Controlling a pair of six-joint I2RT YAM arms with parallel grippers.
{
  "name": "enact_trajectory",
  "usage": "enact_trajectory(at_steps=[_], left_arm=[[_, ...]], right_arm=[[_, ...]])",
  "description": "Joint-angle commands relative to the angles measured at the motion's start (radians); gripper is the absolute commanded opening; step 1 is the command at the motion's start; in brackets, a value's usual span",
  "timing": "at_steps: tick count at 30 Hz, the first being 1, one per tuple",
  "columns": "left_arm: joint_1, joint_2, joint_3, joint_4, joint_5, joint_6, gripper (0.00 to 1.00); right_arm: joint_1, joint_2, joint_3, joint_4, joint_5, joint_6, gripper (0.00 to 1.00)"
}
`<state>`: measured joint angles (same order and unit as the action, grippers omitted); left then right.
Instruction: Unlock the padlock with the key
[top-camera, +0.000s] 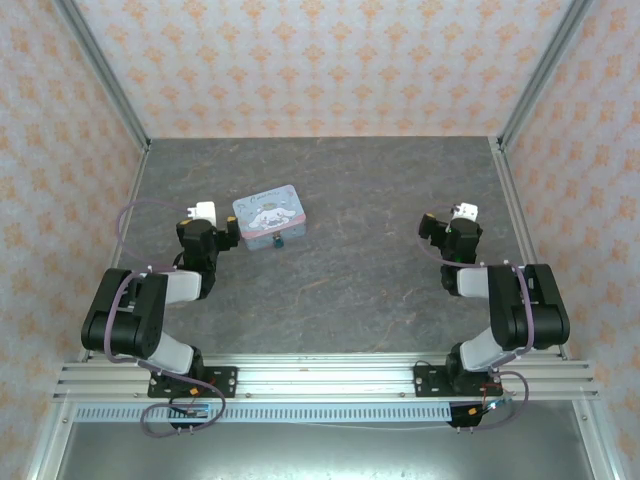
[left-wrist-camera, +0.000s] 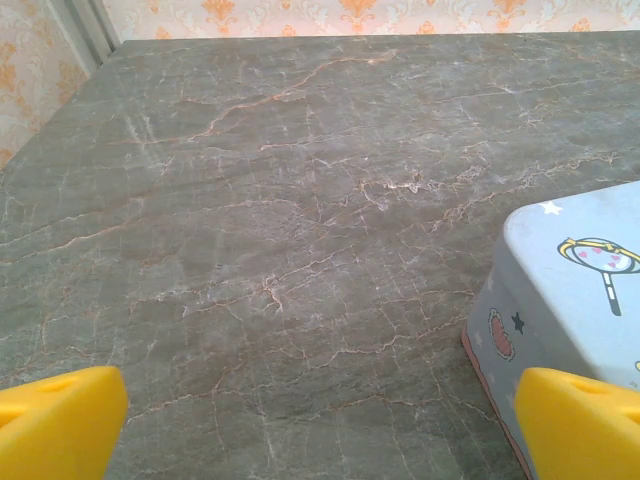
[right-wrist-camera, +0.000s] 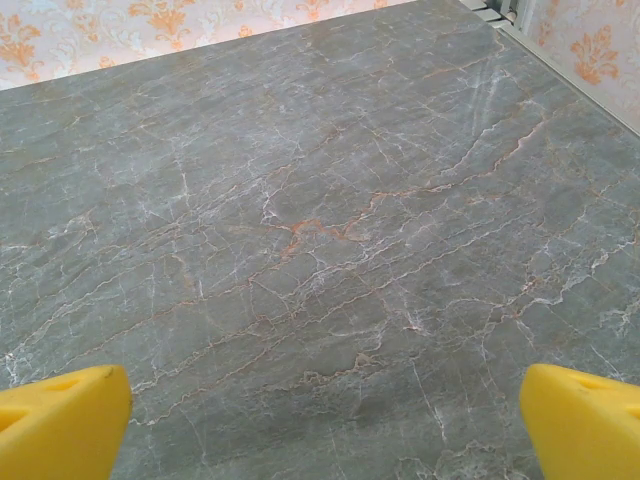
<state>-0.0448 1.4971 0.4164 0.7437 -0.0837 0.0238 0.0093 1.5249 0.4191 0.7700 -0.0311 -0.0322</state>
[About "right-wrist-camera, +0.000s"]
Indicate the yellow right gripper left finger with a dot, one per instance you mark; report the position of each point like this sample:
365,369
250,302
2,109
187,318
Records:
60,430

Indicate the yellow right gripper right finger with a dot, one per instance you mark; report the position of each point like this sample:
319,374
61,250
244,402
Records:
585,430

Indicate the aluminium side frame rail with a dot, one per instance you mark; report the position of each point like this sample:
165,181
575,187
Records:
550,64

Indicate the aluminium frame corner post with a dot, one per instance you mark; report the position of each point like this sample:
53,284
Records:
517,10

